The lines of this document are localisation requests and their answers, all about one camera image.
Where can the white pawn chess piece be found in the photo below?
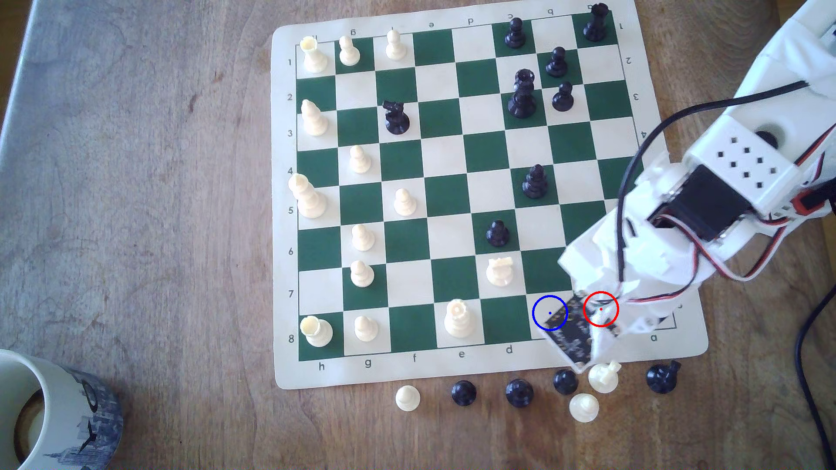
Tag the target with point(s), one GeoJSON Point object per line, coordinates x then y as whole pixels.
{"type": "Point", "coordinates": [584, 407]}
{"type": "Point", "coordinates": [363, 237]}
{"type": "Point", "coordinates": [361, 273]}
{"type": "Point", "coordinates": [407, 397]}
{"type": "Point", "coordinates": [394, 44]}
{"type": "Point", "coordinates": [366, 328]}
{"type": "Point", "coordinates": [349, 51]}
{"type": "Point", "coordinates": [359, 159]}
{"type": "Point", "coordinates": [405, 202]}

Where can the white rook chess piece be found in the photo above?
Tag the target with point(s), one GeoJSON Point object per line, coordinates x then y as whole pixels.
{"type": "Point", "coordinates": [315, 54]}
{"type": "Point", "coordinates": [317, 331]}

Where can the white knight chess piece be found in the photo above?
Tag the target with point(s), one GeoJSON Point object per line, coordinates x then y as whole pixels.
{"type": "Point", "coordinates": [604, 378]}
{"type": "Point", "coordinates": [499, 271]}

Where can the green white chess mat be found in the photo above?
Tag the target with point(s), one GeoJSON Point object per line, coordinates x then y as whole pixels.
{"type": "Point", "coordinates": [444, 156]}

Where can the black knight chess piece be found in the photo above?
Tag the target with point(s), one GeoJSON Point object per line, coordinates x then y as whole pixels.
{"type": "Point", "coordinates": [663, 377]}
{"type": "Point", "coordinates": [396, 117]}

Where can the white bishop chess piece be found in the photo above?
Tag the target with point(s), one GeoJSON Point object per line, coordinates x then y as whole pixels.
{"type": "Point", "coordinates": [314, 117]}

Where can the black rook chess piece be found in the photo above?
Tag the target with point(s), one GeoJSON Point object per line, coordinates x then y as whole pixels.
{"type": "Point", "coordinates": [595, 22]}

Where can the white king chess piece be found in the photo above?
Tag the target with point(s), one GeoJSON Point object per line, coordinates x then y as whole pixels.
{"type": "Point", "coordinates": [306, 196]}

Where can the black bishop chess piece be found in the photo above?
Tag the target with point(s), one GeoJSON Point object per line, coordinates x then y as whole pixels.
{"type": "Point", "coordinates": [535, 181]}

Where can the black pawn chess piece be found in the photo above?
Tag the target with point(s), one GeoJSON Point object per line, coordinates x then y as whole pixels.
{"type": "Point", "coordinates": [514, 32]}
{"type": "Point", "coordinates": [564, 384]}
{"type": "Point", "coordinates": [563, 96]}
{"type": "Point", "coordinates": [519, 393]}
{"type": "Point", "coordinates": [557, 62]}
{"type": "Point", "coordinates": [464, 393]}
{"type": "Point", "coordinates": [497, 233]}

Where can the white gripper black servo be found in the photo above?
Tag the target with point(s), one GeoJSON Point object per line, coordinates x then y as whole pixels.
{"type": "Point", "coordinates": [609, 337]}

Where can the white queen chess piece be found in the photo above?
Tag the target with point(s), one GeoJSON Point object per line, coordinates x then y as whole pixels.
{"type": "Point", "coordinates": [459, 318]}

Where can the black camera circuit board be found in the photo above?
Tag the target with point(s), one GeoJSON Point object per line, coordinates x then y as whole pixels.
{"type": "Point", "coordinates": [575, 333]}

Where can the white mug with skyline print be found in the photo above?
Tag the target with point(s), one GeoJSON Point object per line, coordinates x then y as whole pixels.
{"type": "Point", "coordinates": [65, 405]}

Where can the red black clamp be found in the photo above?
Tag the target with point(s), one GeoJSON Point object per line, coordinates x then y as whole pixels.
{"type": "Point", "coordinates": [810, 201]}

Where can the black queen chess piece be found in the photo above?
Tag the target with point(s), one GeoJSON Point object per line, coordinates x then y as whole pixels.
{"type": "Point", "coordinates": [522, 93]}

